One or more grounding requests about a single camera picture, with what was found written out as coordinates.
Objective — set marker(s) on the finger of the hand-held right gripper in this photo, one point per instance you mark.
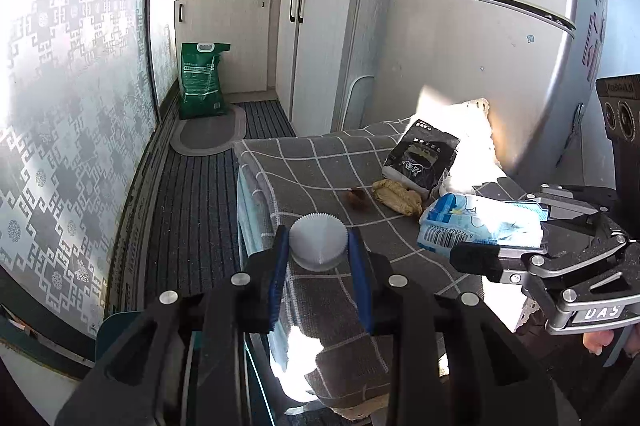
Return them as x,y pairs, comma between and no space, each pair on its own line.
575,201
475,258

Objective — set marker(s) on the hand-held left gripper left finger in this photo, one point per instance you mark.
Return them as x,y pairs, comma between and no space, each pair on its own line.
278,278

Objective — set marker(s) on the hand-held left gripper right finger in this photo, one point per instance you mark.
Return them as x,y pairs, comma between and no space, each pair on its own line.
360,281

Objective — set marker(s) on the blue white plastic packet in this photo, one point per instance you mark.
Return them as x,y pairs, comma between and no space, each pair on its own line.
475,221

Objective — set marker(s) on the white ribbed bottle cap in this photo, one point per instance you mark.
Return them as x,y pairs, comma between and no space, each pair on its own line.
318,241

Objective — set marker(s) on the brown scrap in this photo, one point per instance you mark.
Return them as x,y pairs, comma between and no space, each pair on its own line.
356,197

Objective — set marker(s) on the yellow wrapper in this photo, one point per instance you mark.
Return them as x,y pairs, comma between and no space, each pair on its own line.
397,198

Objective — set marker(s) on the black snack packet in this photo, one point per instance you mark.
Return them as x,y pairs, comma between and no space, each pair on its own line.
420,156

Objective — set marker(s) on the person's right hand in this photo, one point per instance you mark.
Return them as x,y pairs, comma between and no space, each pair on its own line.
595,342

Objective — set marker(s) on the light blue cloth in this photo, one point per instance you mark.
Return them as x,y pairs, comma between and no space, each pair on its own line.
247,211

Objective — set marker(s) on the dark striped floor mat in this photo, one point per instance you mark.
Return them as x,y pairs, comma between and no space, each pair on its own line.
200,206

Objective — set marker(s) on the grey checkered tablecloth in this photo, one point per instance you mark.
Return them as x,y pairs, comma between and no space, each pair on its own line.
320,171

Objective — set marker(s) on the cream lace cloth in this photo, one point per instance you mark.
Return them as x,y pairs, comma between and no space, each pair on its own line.
480,131

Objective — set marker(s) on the grey oval mat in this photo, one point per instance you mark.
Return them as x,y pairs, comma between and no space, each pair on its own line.
205,133

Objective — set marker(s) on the silver refrigerator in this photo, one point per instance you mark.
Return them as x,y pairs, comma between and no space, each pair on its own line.
475,56

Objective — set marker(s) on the green rice bag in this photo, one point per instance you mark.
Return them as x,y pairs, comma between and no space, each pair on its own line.
202,81

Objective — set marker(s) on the tall white corner cabinet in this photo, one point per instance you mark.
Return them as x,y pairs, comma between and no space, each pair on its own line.
325,56

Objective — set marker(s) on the white counter cabinet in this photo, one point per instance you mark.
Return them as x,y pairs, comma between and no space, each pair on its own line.
225,36

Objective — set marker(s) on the patterned frosted glass door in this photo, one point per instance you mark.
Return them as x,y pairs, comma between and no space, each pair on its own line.
167,6
75,106

